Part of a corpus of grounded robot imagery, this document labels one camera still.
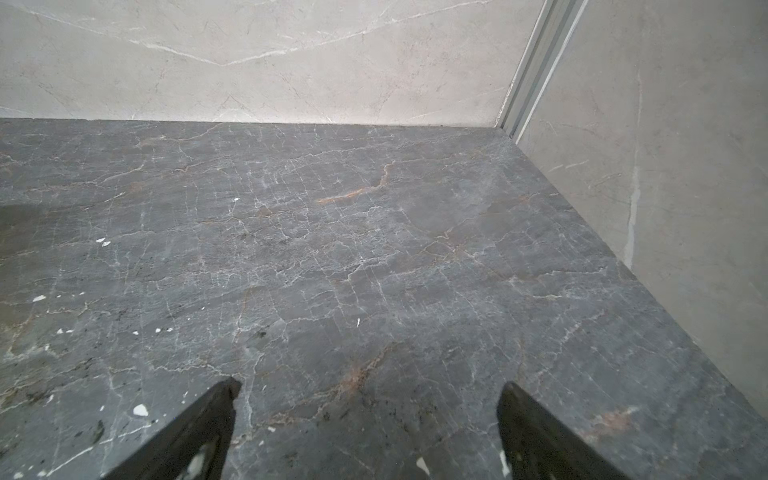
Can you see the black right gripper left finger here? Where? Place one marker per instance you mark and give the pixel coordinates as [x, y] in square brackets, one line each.
[194, 445]

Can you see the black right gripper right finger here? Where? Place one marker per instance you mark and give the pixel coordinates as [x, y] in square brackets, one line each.
[537, 445]

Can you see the aluminium corner frame post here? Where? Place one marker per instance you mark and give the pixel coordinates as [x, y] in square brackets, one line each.
[553, 29]

